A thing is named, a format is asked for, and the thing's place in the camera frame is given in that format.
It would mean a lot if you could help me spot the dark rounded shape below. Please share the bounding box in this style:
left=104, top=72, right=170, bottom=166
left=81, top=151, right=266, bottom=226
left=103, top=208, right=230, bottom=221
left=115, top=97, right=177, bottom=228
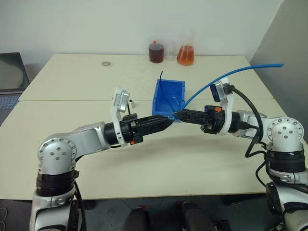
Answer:
left=181, top=201, right=215, bottom=231
left=122, top=206, right=150, bottom=231

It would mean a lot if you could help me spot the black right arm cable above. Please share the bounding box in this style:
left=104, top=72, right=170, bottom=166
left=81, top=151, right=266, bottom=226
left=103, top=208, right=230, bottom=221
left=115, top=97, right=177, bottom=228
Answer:
left=227, top=84, right=271, bottom=186

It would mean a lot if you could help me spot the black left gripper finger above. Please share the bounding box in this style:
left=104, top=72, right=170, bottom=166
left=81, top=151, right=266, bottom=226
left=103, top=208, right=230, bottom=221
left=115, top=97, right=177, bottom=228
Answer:
left=143, top=115, right=174, bottom=127
left=143, top=122, right=173, bottom=136

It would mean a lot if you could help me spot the grey laptop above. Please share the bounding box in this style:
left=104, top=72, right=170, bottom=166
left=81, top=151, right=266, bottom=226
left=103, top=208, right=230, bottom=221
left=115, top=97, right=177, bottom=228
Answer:
left=0, top=52, right=30, bottom=126

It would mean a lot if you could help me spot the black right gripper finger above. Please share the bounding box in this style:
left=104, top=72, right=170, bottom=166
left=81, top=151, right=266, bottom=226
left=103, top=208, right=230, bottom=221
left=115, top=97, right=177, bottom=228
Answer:
left=173, top=109, right=206, bottom=119
left=176, top=117, right=206, bottom=126

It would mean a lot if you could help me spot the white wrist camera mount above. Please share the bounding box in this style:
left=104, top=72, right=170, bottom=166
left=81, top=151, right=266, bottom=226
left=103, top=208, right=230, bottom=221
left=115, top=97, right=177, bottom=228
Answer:
left=110, top=86, right=132, bottom=147
left=209, top=78, right=235, bottom=135

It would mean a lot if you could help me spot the beaker with dark red liquid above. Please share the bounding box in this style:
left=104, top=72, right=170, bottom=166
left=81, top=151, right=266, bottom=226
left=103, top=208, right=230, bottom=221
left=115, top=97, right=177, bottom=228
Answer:
left=145, top=40, right=166, bottom=64

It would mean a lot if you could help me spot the empty clear beaker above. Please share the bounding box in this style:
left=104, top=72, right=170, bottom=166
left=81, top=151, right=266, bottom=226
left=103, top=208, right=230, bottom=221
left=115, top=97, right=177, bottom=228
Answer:
left=165, top=42, right=178, bottom=62

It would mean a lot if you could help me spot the blue cable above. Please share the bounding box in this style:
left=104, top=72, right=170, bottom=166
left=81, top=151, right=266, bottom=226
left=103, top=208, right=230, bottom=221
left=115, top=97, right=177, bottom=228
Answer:
left=172, top=63, right=285, bottom=120

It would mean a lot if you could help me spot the flask with orange liquid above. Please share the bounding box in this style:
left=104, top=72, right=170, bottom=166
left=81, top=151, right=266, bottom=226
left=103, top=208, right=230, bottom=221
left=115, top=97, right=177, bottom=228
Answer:
left=177, top=31, right=195, bottom=66

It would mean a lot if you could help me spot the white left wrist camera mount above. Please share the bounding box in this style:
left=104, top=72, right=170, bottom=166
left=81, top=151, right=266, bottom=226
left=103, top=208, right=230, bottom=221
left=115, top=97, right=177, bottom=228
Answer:
left=110, top=86, right=132, bottom=147

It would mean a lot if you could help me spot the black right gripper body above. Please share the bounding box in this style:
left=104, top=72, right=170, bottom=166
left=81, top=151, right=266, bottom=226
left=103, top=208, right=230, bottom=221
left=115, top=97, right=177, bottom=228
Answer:
left=201, top=104, right=226, bottom=134

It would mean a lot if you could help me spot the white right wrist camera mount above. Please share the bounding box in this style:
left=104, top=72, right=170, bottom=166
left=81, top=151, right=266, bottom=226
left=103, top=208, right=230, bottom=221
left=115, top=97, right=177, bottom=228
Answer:
left=209, top=78, right=235, bottom=135

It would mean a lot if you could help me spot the blue plastic bin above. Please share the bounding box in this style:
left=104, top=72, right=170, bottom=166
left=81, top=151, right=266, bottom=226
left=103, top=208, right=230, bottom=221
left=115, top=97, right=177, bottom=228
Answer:
left=151, top=78, right=186, bottom=123

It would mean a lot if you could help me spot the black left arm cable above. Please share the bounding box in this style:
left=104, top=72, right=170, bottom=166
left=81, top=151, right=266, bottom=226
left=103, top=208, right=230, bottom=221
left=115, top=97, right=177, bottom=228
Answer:
left=71, top=154, right=87, bottom=231

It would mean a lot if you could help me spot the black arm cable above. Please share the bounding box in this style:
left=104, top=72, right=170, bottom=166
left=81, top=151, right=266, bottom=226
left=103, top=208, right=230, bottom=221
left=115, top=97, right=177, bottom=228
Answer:
left=227, top=84, right=271, bottom=186
left=71, top=154, right=87, bottom=231

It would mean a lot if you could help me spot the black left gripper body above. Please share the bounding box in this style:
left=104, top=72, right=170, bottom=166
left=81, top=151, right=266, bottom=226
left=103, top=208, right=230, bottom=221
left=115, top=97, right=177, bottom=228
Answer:
left=120, top=113, right=145, bottom=145

